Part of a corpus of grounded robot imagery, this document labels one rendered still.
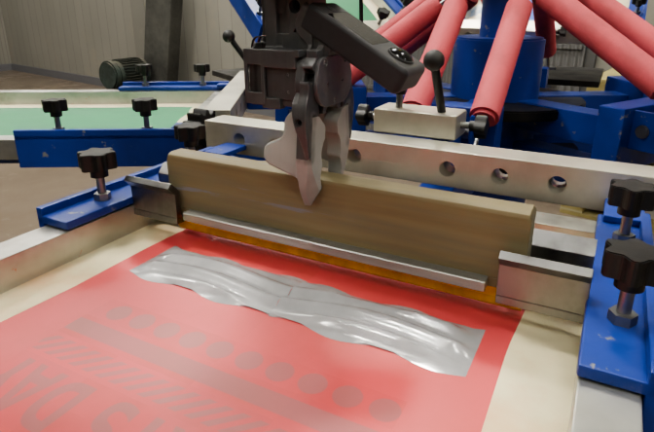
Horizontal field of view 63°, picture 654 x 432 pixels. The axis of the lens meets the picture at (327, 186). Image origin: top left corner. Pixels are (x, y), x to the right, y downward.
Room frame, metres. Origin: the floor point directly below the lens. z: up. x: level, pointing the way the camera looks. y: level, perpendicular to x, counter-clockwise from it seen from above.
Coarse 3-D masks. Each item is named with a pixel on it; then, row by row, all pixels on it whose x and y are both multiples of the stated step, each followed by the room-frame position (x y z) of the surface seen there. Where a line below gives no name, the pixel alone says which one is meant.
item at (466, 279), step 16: (208, 224) 0.56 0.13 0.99; (224, 224) 0.55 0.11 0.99; (240, 224) 0.54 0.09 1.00; (256, 224) 0.54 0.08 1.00; (272, 240) 0.52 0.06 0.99; (288, 240) 0.51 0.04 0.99; (304, 240) 0.50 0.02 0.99; (320, 240) 0.50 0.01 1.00; (336, 256) 0.48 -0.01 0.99; (352, 256) 0.47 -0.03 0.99; (368, 256) 0.46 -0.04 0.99; (384, 256) 0.46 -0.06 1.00; (400, 256) 0.46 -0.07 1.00; (416, 272) 0.44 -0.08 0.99; (432, 272) 0.43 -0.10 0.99; (448, 272) 0.43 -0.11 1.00; (464, 272) 0.43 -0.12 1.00; (480, 288) 0.41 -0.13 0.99
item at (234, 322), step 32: (224, 256) 0.54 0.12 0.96; (256, 256) 0.54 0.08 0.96; (288, 256) 0.54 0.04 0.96; (96, 288) 0.47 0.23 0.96; (128, 288) 0.47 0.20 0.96; (160, 288) 0.47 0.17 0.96; (32, 320) 0.41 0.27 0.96; (64, 320) 0.41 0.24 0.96; (192, 320) 0.41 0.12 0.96; (224, 320) 0.41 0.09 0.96; (256, 320) 0.41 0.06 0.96; (0, 352) 0.37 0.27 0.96
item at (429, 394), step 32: (352, 288) 0.47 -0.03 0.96; (384, 288) 0.47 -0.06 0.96; (416, 288) 0.47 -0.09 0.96; (288, 320) 0.41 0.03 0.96; (448, 320) 0.41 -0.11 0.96; (480, 320) 0.41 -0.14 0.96; (512, 320) 0.41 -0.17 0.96; (288, 352) 0.37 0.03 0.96; (320, 352) 0.37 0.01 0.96; (352, 352) 0.37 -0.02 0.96; (384, 352) 0.37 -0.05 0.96; (480, 352) 0.37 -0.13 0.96; (384, 384) 0.33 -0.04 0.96; (416, 384) 0.33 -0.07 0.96; (448, 384) 0.33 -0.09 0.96; (480, 384) 0.33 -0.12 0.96; (416, 416) 0.30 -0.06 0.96; (448, 416) 0.30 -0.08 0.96; (480, 416) 0.30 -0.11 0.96
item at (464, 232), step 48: (192, 192) 0.58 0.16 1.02; (240, 192) 0.55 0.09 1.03; (288, 192) 0.52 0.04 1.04; (336, 192) 0.49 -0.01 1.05; (384, 192) 0.47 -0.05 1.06; (432, 192) 0.46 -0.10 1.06; (336, 240) 0.49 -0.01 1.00; (384, 240) 0.47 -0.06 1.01; (432, 240) 0.45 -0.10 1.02; (480, 240) 0.43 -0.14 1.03; (528, 240) 0.41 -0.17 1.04
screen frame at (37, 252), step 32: (96, 224) 0.56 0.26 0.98; (128, 224) 0.60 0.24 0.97; (544, 224) 0.55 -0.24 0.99; (576, 224) 0.55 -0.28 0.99; (0, 256) 0.47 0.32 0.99; (32, 256) 0.49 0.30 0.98; (64, 256) 0.52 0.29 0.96; (0, 288) 0.46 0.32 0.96; (576, 384) 0.29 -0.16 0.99; (576, 416) 0.26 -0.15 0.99; (608, 416) 0.26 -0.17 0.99; (640, 416) 0.26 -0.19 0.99
